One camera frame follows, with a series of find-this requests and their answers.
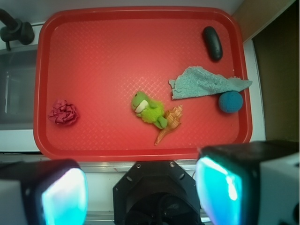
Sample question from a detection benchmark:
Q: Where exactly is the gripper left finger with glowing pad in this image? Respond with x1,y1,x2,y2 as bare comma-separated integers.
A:
0,159,88,225

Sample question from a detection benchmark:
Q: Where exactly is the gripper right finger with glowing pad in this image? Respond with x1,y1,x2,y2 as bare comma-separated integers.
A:
195,141,300,225

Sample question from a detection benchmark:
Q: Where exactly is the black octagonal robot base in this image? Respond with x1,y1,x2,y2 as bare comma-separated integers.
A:
112,161,203,225

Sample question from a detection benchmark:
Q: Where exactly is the dark plastic pickle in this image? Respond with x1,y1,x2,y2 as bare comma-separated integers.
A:
202,26,223,61

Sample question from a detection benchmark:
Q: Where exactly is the crumpled red paper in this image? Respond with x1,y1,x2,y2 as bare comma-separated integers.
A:
47,100,79,126

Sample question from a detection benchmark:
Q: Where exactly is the blue foam ball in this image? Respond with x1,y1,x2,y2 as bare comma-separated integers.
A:
218,91,243,113

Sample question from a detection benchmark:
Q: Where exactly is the orange plastic seashell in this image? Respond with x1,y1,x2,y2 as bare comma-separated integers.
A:
154,105,183,146

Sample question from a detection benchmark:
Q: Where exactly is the teal cloth rag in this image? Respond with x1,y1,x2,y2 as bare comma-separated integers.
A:
169,66,253,100

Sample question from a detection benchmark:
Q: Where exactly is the red plastic tray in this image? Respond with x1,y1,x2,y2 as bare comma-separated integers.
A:
33,7,252,161

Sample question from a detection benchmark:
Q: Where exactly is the green plush frog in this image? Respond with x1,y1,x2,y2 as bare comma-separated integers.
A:
131,91,168,129

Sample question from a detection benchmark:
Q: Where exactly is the grey metal sink bin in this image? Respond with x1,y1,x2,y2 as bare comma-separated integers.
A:
0,45,38,130

